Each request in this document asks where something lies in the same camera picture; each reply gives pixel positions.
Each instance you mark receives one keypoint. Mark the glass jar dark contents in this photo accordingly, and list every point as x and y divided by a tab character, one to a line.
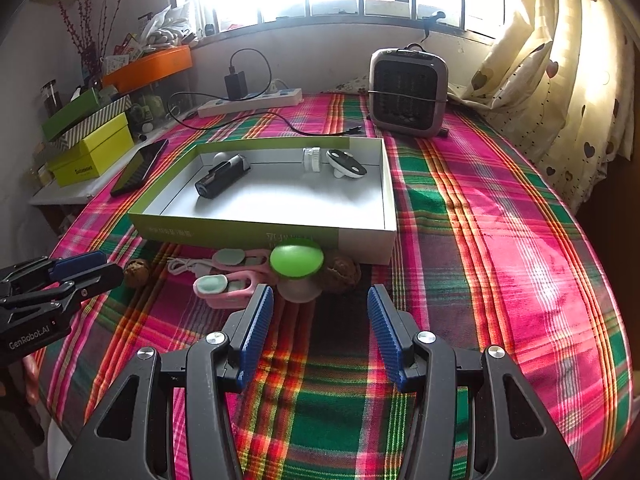
50	100

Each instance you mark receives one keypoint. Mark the red berry branches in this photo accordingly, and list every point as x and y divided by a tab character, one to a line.
89	60

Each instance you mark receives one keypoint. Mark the pink green plaid blanket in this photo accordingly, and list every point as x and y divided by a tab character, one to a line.
475	260

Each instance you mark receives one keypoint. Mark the green cardboard box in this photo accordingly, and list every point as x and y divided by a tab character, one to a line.
280	200

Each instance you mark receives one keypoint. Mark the black phone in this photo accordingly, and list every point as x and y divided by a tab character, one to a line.
140	167

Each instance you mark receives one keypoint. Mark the yellow green box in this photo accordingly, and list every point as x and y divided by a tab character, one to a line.
95	155

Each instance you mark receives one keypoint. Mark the brown walnut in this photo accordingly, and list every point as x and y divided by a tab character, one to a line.
342	272
137	272

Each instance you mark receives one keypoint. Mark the black charger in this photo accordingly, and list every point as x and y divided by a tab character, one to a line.
235	86

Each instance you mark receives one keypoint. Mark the black oval dotted gadget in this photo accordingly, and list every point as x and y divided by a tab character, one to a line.
347	162

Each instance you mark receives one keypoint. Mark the cream floral cloth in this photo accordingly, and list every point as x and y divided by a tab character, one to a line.
355	85

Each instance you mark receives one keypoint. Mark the pile of plastic bags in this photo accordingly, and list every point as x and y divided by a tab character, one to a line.
160	25

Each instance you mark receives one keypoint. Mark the cream heart print curtain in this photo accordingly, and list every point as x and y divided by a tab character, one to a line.
575	85

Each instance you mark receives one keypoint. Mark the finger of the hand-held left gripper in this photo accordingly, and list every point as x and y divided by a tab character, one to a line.
75	265
95	280

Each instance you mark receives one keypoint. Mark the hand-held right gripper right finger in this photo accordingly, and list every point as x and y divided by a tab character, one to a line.
385	340

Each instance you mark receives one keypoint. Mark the striped box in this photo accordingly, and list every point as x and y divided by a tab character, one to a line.
95	120

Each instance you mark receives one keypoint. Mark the small grey space heater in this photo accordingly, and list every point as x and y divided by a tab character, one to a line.
405	90

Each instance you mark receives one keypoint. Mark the pale green mug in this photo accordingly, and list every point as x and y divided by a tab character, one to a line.
150	105

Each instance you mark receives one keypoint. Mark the small white jar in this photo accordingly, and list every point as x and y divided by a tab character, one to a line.
312	160

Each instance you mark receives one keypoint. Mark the dark green box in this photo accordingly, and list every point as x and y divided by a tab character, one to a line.
65	115

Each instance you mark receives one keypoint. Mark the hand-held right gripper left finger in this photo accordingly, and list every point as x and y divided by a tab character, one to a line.
255	335

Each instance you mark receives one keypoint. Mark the white power strip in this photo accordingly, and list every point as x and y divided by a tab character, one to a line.
250	102

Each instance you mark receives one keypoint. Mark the orange box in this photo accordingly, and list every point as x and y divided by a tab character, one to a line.
150	67

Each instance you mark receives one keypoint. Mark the black device clear cap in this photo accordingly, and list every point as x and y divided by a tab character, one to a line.
215	182

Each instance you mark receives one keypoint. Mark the grey ball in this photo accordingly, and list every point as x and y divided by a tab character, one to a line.
221	156

